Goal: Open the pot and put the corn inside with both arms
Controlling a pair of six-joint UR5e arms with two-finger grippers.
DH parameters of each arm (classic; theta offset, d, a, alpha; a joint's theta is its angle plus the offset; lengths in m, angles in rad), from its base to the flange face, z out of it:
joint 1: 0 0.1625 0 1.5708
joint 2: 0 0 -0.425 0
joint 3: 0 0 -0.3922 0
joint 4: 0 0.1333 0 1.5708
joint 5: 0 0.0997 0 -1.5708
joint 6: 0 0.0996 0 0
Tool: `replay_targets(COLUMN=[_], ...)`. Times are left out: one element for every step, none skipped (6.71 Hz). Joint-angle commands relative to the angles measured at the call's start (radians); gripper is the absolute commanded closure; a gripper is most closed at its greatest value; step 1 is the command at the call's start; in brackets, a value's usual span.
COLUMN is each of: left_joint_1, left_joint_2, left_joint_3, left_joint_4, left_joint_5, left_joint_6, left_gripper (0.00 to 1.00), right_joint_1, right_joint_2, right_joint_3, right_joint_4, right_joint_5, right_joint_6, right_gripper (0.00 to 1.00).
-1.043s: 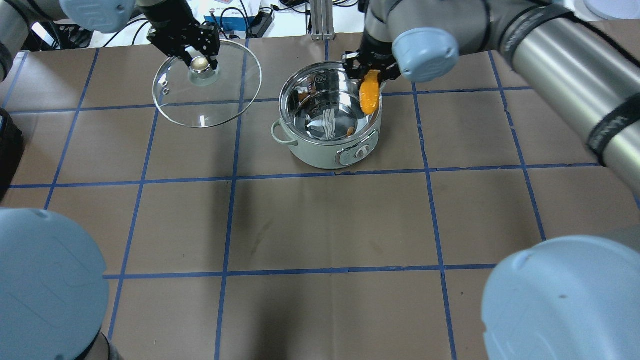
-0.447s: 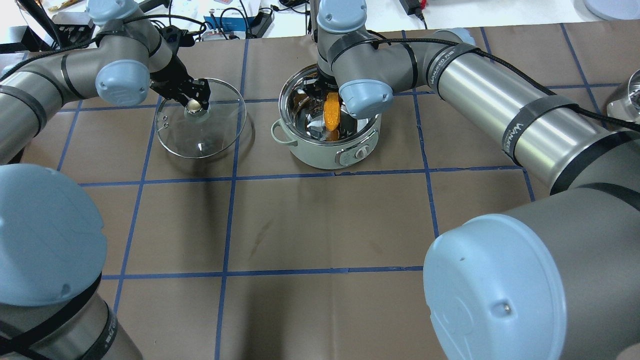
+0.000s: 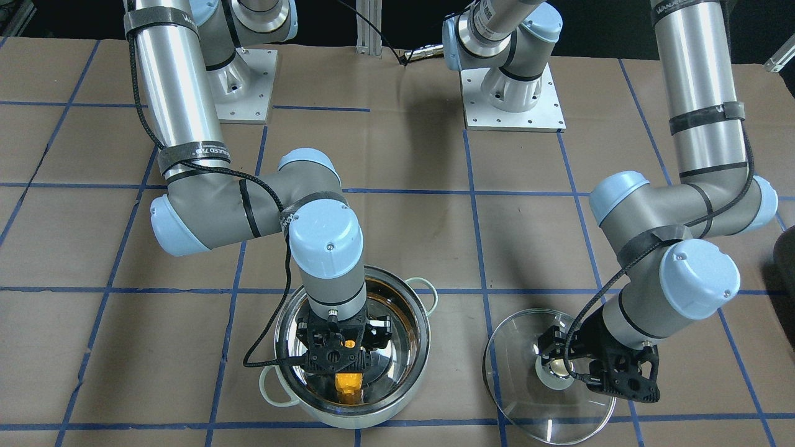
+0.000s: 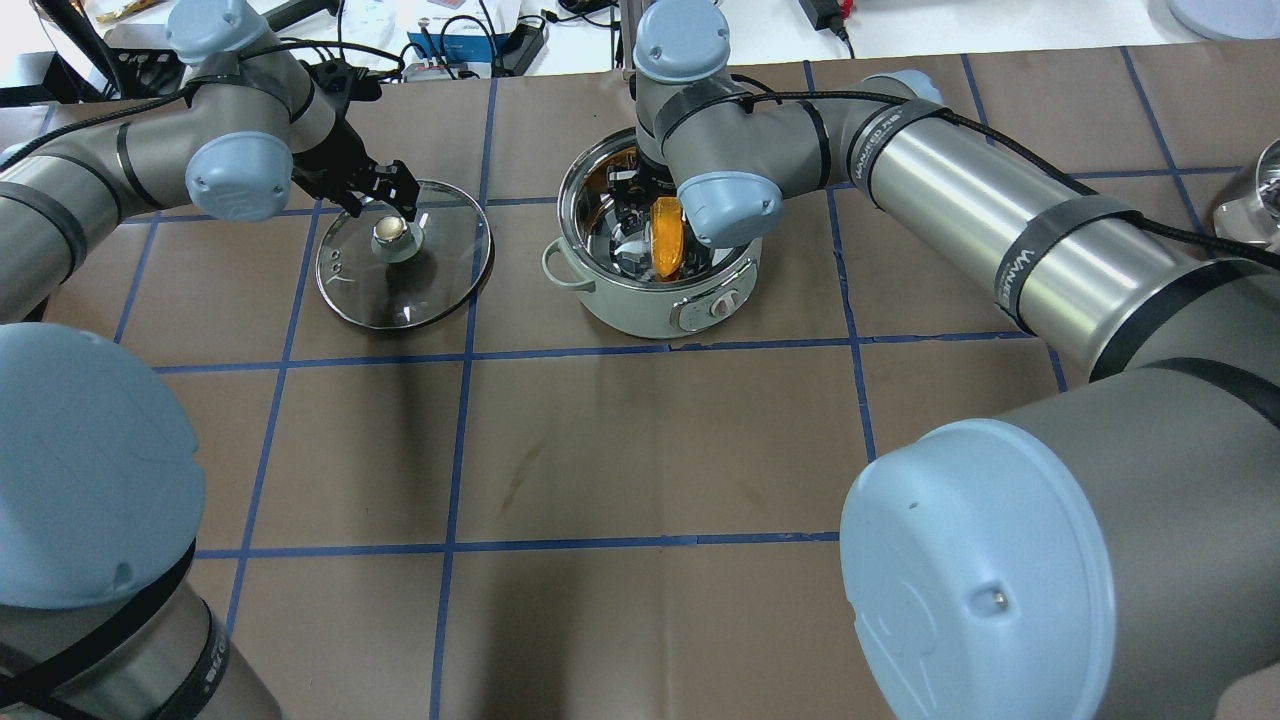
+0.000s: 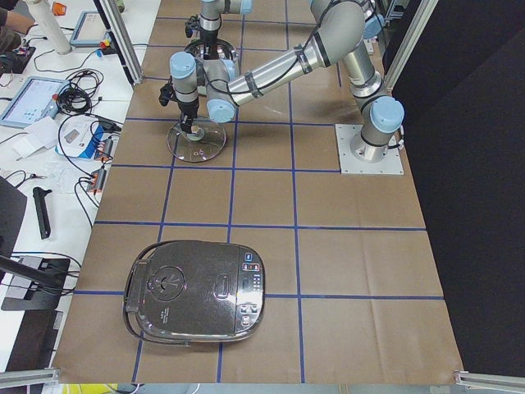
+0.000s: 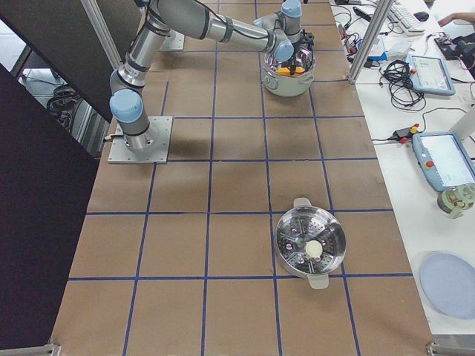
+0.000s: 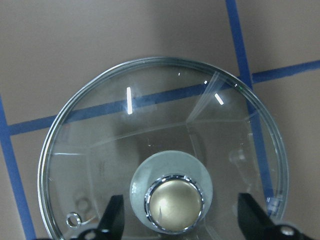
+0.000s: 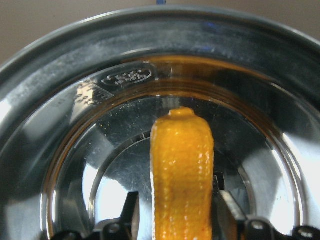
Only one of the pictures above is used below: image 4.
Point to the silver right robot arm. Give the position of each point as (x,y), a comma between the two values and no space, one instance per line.
(727,453)

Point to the glass pot lid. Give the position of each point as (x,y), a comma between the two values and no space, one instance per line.
(386,273)

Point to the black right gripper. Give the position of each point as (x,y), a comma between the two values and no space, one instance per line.
(633,212)

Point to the pale green electric pot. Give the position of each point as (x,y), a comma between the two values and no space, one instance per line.
(612,275)

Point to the yellow corn cob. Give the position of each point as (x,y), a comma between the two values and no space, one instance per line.
(667,237)

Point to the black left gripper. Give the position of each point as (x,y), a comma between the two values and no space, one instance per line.
(327,167)

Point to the brown paper table mat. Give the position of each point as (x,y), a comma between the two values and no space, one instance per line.
(334,457)

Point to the blue white box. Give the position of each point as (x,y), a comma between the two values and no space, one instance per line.
(469,47)

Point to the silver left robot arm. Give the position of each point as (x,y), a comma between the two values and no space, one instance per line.
(102,494)

